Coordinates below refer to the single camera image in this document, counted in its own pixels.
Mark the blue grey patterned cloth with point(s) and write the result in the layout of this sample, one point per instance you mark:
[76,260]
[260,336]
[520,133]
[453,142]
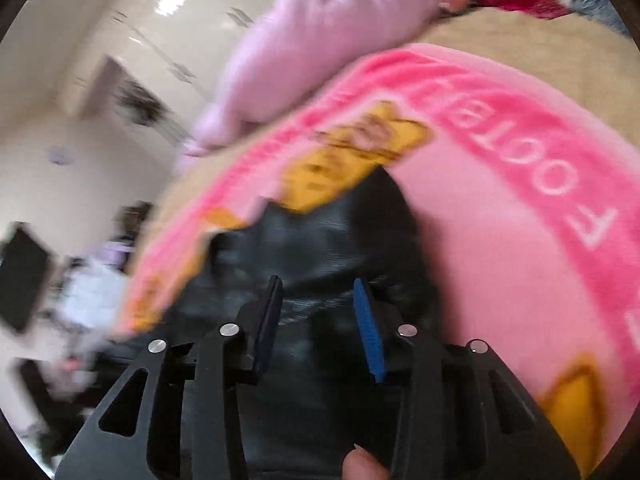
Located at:
[603,12]

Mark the black monitor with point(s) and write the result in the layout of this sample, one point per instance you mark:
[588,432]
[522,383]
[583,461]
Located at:
[25,267]

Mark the pink cartoon fleece blanket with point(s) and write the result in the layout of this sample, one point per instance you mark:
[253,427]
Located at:
[565,318]

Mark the person's right hand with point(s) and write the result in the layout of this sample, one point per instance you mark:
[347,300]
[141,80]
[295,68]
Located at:
[359,464]

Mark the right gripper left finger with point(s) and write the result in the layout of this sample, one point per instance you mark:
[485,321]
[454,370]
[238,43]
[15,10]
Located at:
[168,391]

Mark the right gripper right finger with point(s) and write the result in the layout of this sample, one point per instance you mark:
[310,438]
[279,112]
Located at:
[463,414]

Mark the clothes pile on chair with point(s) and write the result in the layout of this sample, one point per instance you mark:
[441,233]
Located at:
[93,286]

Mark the light pink padded coat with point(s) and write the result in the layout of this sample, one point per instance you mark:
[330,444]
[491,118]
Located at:
[290,52]

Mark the black leather jacket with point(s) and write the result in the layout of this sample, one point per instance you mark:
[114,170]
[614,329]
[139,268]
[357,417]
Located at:
[318,399]

